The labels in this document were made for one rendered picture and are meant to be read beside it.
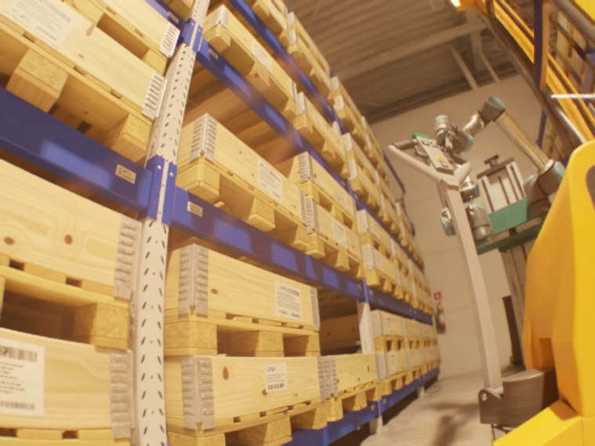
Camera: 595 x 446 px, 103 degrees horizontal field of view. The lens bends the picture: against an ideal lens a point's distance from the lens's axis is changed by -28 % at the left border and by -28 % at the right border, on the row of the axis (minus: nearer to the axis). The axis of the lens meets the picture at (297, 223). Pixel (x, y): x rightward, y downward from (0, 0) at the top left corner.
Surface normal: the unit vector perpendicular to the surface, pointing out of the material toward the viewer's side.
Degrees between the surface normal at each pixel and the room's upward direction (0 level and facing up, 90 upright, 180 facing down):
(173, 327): 90
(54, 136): 90
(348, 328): 90
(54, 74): 90
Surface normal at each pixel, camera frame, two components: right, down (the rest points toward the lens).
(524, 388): -0.73, -0.23
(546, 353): -0.51, -0.33
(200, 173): 0.26, -0.43
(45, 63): 0.86, -0.27
